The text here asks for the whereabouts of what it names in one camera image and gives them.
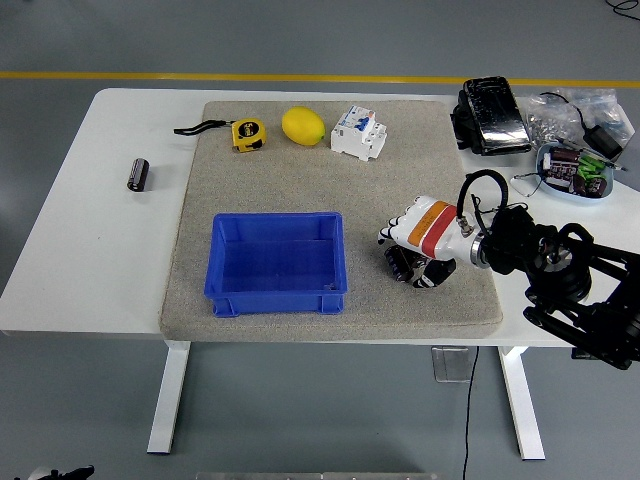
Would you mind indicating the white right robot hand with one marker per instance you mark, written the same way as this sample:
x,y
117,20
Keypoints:
x,y
430,227

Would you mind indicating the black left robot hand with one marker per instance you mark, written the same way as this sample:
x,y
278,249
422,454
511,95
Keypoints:
x,y
70,473

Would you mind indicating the dark brown cylindrical battery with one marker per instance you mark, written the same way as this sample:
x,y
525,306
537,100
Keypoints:
x,y
138,174
399,262

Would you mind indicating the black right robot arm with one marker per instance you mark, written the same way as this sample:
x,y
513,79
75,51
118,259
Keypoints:
x,y
555,265

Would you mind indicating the blue plastic box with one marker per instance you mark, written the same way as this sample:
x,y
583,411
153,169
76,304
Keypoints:
x,y
275,265

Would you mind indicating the white circuit breaker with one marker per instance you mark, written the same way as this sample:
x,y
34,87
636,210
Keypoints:
x,y
357,134

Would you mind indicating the white table leg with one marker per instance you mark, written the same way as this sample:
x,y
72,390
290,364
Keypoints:
x,y
170,395
520,400

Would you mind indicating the black rugged handheld device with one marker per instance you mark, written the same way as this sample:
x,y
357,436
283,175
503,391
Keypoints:
x,y
495,115

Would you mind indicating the grey-brown felt mat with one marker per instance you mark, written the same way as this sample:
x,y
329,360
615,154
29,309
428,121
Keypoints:
x,y
300,185

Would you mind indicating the printed dark capacitor in tray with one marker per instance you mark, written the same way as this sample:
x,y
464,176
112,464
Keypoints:
x,y
560,176

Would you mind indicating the yellow lemon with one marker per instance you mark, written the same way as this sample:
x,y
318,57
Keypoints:
x,y
303,126

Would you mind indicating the clear bag of screws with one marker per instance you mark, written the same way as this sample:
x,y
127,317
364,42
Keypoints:
x,y
550,117

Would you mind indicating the green connector pieces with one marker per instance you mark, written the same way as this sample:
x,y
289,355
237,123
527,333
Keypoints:
x,y
591,166

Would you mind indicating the light blue parts tray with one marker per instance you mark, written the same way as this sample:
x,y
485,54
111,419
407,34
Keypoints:
x,y
607,172

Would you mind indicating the black table control panel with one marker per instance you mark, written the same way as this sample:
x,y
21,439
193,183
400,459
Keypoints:
x,y
580,355

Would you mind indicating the thin grey pen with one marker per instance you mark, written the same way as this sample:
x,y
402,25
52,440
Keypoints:
x,y
617,166

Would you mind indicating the yellow tape measure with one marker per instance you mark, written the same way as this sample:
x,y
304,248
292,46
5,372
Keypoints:
x,y
247,135

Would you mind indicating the silver bracket under table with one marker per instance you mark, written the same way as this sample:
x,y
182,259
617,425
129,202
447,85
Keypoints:
x,y
450,364

